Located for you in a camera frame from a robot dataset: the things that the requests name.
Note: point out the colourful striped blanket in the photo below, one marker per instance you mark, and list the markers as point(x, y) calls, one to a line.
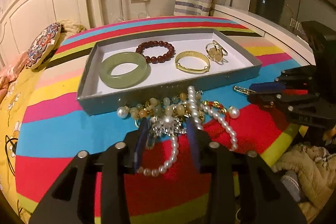
point(137, 122)

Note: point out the gold charm pendant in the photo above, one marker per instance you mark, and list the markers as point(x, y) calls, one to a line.
point(242, 90)

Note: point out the yellow floral bedsheet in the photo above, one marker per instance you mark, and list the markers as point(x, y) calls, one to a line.
point(13, 108)

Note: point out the round embroidered cushion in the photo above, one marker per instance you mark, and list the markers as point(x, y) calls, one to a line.
point(43, 44)

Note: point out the white bed headboard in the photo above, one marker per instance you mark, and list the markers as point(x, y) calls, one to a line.
point(23, 20)

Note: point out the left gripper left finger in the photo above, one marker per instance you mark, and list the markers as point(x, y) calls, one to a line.
point(120, 159)

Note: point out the crystal pearl brooch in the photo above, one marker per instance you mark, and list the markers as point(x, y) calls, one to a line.
point(160, 127)

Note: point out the beige fleece sleeve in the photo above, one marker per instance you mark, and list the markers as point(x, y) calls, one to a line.
point(315, 171)

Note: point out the grey white jewelry tray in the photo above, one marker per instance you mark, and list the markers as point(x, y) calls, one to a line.
point(163, 80)

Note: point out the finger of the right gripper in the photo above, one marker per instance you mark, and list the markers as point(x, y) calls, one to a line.
point(269, 87)
point(274, 99)

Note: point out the white window sill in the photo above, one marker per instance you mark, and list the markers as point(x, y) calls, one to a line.
point(294, 46)

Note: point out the green jade bangle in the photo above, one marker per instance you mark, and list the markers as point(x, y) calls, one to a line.
point(123, 70)

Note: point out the single large pearl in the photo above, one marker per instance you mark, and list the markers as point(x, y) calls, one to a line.
point(122, 112)

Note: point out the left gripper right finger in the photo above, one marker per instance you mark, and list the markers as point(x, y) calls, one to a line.
point(211, 157)

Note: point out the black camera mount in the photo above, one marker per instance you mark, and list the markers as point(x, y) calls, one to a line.
point(321, 39)

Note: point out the gold bangle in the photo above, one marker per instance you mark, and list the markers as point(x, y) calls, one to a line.
point(192, 62)

